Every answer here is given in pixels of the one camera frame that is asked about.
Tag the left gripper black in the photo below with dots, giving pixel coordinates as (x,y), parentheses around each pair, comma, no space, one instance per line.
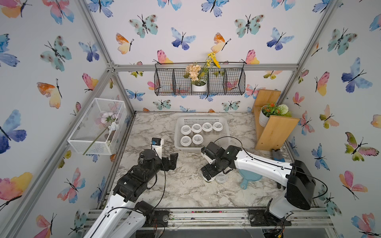
(165,166)

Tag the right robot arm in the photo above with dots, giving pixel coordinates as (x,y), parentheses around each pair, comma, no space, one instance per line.
(295,177)

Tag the white pot with flowers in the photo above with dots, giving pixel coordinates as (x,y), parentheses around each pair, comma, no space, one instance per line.
(199,75)

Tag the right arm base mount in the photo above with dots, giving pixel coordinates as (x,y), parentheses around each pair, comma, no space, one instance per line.
(263,218)

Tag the potted plant orange flowers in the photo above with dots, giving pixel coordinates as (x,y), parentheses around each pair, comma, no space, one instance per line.
(273,109)

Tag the yogurt cup row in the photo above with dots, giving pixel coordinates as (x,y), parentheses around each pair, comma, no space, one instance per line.
(186,141)
(186,130)
(196,128)
(217,127)
(197,139)
(207,128)
(208,178)

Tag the pink artificial flower stem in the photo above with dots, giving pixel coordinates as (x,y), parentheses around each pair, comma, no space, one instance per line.
(108,120)

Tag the yogurt cup front row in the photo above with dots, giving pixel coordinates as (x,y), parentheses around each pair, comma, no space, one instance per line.
(186,141)
(208,178)
(197,139)

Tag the wooden corner shelf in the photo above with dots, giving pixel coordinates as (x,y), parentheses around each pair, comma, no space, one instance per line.
(272,132)

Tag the white mesh wall box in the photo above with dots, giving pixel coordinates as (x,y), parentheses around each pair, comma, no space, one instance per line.
(89,127)

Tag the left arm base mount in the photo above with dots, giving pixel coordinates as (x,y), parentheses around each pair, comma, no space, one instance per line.
(153,217)

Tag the black wire wall basket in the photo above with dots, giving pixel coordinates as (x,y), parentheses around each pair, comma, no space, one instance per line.
(185,79)

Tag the yogurt cup back row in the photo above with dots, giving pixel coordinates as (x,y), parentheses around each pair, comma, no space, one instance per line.
(207,128)
(186,130)
(196,128)
(217,127)

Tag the white plastic basket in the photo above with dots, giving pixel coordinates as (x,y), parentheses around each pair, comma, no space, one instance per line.
(222,138)

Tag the aluminium front rail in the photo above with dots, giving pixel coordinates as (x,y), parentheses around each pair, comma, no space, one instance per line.
(231,218)

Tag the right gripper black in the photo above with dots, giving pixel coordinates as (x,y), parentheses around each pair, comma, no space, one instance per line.
(206,167)

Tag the yogurt cup clear lid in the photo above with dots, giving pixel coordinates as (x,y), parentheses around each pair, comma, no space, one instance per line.
(221,178)

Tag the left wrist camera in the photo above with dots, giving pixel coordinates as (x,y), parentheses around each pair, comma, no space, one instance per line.
(157,146)

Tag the blue grey glove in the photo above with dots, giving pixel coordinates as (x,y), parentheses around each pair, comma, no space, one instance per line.
(277,156)

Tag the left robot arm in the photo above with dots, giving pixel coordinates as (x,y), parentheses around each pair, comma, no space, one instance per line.
(123,215)

